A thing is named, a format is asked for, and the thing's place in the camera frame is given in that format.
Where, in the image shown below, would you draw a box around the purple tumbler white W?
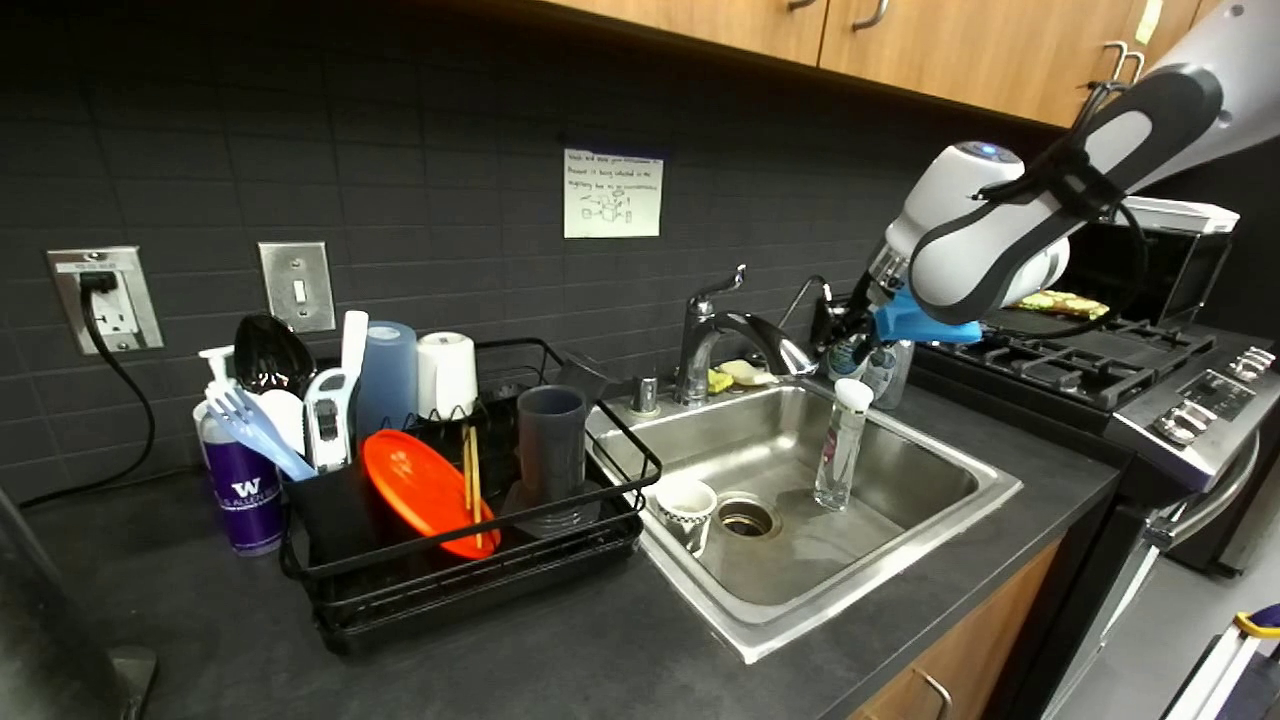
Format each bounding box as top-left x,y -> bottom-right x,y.
194,422 -> 286,561

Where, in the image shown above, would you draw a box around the wooden chopstick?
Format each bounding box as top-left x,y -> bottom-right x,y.
457,420 -> 474,528
468,420 -> 486,528

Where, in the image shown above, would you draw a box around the steel wall power outlet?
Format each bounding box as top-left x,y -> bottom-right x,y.
47,244 -> 169,357

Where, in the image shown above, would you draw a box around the wooden base cabinets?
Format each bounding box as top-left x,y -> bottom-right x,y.
850,536 -> 1071,720

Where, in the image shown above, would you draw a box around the white cylindrical cup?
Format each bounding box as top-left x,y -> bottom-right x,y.
414,328 -> 478,422

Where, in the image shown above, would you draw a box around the stainless gas stove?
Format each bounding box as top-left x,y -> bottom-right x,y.
910,296 -> 1280,720

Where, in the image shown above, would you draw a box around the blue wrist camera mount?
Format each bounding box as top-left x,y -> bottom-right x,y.
872,286 -> 993,357

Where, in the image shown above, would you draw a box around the light blue plastic fork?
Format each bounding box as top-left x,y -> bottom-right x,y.
203,374 -> 318,484

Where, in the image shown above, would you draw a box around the orange plate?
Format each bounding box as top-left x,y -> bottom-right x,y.
355,422 -> 505,563

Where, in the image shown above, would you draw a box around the steel light switch plate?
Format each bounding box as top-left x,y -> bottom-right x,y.
256,234 -> 340,334

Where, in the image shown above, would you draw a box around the black countertop oven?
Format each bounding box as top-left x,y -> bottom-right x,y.
1062,194 -> 1248,333

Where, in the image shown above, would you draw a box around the yellow sponge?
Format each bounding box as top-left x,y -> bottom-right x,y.
703,357 -> 781,401

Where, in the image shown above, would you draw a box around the clear pump soap bottle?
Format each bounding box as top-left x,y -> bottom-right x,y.
825,334 -> 885,401

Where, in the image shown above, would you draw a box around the dish soap bottle green cap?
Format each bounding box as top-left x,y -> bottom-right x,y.
868,334 -> 924,411

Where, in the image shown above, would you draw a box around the white handheld thermometer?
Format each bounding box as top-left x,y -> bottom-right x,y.
301,307 -> 373,470

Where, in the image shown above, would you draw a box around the stainless steel sink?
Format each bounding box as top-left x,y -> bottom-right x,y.
584,374 -> 1027,667

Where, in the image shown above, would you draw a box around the black wire dish rack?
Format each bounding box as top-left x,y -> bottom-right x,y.
277,333 -> 669,654

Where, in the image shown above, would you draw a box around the large chrome faucet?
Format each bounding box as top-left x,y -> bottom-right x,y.
677,259 -> 819,408

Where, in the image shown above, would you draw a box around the black angular stand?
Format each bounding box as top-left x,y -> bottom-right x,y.
0,484 -> 159,720

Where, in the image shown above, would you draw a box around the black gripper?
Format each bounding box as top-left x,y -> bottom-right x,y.
811,240 -> 898,358

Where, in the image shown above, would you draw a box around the black power cable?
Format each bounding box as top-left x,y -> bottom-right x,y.
14,266 -> 159,511

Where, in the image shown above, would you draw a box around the wooden wall cabinets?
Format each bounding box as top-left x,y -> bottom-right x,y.
542,0 -> 1210,131

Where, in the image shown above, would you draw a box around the yellow cloth on stove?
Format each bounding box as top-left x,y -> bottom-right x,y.
1016,286 -> 1114,328

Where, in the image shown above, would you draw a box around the white pump dispenser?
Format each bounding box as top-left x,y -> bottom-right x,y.
190,341 -> 242,442

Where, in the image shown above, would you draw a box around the white paper note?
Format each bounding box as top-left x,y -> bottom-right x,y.
559,144 -> 669,244

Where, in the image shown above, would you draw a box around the white cup in sink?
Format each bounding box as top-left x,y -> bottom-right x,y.
650,477 -> 718,555

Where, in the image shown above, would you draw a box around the grey plastic cup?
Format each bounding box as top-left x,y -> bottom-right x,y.
516,378 -> 591,511

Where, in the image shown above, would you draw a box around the black ladle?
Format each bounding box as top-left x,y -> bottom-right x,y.
232,310 -> 315,397

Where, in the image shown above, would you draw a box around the clear plastic bottle white cap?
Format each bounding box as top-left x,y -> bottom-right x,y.
811,374 -> 877,514

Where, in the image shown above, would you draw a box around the blue translucent container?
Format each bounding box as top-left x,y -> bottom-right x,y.
350,317 -> 422,441

